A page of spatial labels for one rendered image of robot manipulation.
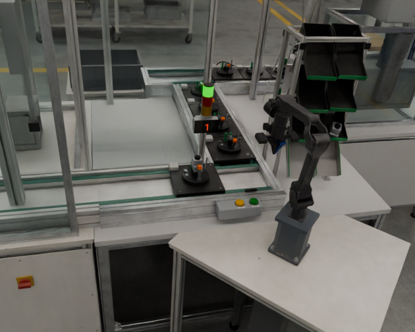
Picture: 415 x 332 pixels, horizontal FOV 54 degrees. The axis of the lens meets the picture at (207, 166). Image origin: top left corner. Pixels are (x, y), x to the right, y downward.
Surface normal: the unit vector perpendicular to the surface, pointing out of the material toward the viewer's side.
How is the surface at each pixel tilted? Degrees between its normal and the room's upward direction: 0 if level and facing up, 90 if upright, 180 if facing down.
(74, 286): 90
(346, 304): 0
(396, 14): 90
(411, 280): 0
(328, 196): 0
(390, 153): 90
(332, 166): 45
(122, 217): 90
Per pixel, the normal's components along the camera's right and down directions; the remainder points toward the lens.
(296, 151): 0.10, -0.18
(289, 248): -0.55, 0.44
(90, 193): 0.07, -0.82
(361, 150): 0.24, 0.56
